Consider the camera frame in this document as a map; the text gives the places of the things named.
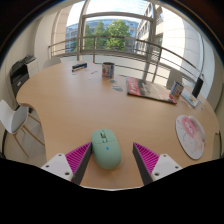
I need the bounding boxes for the black cylinder speaker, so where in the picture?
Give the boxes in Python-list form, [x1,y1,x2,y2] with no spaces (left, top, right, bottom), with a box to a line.
[191,73,205,99]

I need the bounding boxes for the metal balcony railing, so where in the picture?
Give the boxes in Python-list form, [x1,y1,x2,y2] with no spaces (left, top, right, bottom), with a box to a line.
[48,35,205,84]

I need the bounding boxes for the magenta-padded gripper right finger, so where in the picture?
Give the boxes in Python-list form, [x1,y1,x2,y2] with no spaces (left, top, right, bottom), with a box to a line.
[132,142,184,186]

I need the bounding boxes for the white chair with wooden legs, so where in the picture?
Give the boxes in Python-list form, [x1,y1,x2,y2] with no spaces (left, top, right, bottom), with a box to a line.
[0,99,46,158]

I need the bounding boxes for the small black blue box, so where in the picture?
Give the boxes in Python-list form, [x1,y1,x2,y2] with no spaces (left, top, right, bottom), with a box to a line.
[71,62,88,73]

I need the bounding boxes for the mint green computer mouse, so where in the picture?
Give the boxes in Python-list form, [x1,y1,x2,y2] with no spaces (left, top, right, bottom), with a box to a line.
[91,128,122,170]

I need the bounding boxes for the round white pink mouse pad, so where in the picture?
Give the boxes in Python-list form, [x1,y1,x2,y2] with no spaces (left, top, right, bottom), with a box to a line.
[175,114,207,161]

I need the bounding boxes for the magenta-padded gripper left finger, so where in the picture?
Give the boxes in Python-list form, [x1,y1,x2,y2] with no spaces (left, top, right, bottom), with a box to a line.
[40,142,93,186]

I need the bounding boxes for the light blue booklet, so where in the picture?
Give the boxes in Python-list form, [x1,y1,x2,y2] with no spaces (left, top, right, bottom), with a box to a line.
[180,89,201,108]

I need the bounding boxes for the red and grey magazine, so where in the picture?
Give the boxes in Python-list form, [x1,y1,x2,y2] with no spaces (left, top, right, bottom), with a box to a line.
[126,76,178,105]

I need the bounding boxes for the black office printer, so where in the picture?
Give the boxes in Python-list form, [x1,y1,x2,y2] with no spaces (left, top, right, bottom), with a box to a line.
[9,54,39,98]

